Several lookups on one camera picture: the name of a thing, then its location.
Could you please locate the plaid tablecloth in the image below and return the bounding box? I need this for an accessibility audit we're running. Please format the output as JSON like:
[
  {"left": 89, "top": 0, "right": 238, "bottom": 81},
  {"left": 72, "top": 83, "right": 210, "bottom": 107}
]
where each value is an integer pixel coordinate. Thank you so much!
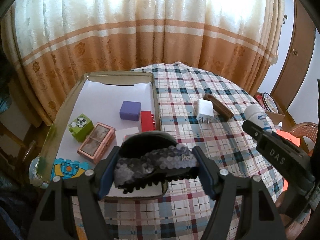
[{"left": 99, "top": 63, "right": 283, "bottom": 239}]

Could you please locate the brown folding comb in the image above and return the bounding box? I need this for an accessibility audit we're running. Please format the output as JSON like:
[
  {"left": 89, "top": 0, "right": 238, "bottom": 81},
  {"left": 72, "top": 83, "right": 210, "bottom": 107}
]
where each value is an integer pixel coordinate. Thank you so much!
[{"left": 203, "top": 94, "right": 234, "bottom": 121}]

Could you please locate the red toy brick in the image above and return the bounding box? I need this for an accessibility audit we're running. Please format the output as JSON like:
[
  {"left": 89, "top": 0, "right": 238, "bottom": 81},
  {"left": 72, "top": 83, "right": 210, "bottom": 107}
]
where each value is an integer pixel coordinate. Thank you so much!
[{"left": 140, "top": 111, "right": 156, "bottom": 132}]

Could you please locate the white pill bottle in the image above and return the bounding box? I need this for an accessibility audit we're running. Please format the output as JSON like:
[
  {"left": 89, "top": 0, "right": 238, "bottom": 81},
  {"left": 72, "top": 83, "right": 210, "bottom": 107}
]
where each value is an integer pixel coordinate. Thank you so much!
[{"left": 244, "top": 105, "right": 272, "bottom": 133}]

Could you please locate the orange cushion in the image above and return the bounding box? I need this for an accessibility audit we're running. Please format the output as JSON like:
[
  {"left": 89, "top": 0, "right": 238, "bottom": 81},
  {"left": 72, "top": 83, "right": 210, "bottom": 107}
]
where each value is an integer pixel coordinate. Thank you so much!
[{"left": 276, "top": 128, "right": 301, "bottom": 191}]

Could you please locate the purple box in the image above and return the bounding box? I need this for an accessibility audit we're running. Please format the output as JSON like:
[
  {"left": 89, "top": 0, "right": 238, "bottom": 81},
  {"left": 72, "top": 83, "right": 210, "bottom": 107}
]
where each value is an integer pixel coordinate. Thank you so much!
[{"left": 119, "top": 101, "right": 141, "bottom": 121}]

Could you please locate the green toy brick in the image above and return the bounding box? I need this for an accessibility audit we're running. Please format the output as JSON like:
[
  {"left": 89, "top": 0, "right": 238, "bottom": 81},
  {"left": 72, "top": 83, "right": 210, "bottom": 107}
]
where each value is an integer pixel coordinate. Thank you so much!
[{"left": 68, "top": 114, "right": 94, "bottom": 142}]

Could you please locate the white charger plug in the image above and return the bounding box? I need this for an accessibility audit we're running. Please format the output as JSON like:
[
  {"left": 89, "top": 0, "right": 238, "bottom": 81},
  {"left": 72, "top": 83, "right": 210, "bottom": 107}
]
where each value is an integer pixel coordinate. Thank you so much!
[{"left": 196, "top": 99, "right": 214, "bottom": 124}]

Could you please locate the white paper packet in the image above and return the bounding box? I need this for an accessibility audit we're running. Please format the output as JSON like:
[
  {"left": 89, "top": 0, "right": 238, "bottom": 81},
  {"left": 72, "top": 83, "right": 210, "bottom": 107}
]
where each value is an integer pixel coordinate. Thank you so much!
[{"left": 115, "top": 127, "right": 139, "bottom": 146}]

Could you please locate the round cookie tin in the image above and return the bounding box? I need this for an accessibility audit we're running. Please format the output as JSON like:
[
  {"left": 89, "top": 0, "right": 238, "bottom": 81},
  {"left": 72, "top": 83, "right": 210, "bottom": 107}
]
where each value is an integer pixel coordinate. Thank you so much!
[{"left": 262, "top": 93, "right": 279, "bottom": 113}]

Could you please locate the white paper tray liner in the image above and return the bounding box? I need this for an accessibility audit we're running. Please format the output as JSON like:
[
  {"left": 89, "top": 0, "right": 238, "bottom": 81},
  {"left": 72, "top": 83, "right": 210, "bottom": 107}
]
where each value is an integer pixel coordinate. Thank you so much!
[{"left": 56, "top": 78, "right": 163, "bottom": 197}]

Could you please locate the wooden cabinet door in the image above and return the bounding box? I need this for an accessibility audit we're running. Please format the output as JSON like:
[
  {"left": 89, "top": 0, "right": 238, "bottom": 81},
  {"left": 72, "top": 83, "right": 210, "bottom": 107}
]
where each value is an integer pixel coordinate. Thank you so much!
[{"left": 271, "top": 0, "right": 315, "bottom": 112}]

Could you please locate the cardboard box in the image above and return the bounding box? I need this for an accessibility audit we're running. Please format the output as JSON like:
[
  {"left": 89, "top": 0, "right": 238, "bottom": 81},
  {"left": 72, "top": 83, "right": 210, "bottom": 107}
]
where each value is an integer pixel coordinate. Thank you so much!
[{"left": 254, "top": 92, "right": 285, "bottom": 125}]

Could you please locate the cream and orange curtain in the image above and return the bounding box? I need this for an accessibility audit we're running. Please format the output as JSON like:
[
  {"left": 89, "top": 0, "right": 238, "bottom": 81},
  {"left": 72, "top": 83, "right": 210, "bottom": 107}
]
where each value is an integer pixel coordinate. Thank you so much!
[{"left": 1, "top": 0, "right": 285, "bottom": 125}]

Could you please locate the pink framed card box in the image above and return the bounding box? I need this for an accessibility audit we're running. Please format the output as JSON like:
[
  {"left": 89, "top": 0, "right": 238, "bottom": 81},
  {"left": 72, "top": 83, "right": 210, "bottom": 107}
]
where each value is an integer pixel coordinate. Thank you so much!
[{"left": 77, "top": 122, "right": 116, "bottom": 164}]

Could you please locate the gold metal tray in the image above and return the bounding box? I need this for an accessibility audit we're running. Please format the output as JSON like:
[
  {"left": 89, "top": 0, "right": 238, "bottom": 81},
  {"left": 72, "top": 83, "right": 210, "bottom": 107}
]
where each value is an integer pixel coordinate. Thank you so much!
[{"left": 36, "top": 71, "right": 161, "bottom": 183}]

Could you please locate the blue toy brick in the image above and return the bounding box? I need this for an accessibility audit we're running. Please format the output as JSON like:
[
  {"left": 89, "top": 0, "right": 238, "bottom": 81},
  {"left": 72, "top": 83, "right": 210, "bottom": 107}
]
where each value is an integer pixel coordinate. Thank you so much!
[{"left": 50, "top": 158, "right": 90, "bottom": 180}]

